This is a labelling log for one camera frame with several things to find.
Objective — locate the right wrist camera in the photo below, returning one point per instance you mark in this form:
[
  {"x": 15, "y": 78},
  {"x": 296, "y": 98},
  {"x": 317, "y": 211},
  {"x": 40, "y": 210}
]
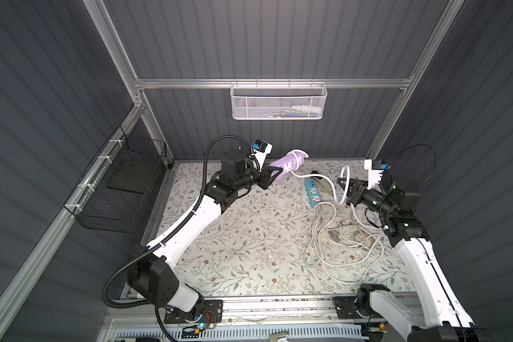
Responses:
[{"x": 375, "y": 169}]

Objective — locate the purple power strip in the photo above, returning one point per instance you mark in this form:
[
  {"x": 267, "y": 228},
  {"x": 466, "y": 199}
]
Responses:
[{"x": 292, "y": 161}]

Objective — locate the clear tape roll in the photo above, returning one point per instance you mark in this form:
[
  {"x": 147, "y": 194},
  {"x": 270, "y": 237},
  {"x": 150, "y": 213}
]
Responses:
[{"x": 364, "y": 240}]

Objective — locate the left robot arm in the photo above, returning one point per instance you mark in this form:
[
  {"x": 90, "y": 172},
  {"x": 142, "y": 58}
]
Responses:
[{"x": 153, "y": 277}]

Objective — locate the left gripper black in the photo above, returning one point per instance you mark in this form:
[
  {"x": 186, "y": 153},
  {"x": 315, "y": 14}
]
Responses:
[{"x": 261, "y": 178}]

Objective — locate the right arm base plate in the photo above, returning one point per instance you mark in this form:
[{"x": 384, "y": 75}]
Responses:
[{"x": 347, "y": 307}]

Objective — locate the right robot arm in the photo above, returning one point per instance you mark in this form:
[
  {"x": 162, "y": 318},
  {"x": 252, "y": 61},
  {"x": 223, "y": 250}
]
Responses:
[{"x": 443, "y": 317}]

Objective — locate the black pad in black basket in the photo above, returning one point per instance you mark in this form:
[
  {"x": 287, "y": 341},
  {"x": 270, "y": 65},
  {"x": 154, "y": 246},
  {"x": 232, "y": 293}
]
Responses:
[{"x": 132, "y": 176}]

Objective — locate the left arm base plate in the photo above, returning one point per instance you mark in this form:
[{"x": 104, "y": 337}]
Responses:
[{"x": 207, "y": 310}]

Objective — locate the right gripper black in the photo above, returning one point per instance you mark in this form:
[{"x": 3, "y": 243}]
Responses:
[{"x": 358, "y": 193}]

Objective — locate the black wire wall basket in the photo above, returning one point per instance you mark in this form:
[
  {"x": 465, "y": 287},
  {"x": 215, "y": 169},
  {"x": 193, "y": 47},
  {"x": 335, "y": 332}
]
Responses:
[{"x": 121, "y": 192}]

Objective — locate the white wire wall basket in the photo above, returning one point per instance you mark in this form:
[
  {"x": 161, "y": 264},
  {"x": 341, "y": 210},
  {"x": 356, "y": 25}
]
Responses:
[{"x": 250, "y": 101}]

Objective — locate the teal power strip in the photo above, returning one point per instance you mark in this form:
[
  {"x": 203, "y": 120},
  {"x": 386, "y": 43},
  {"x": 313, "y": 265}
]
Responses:
[{"x": 312, "y": 192}]

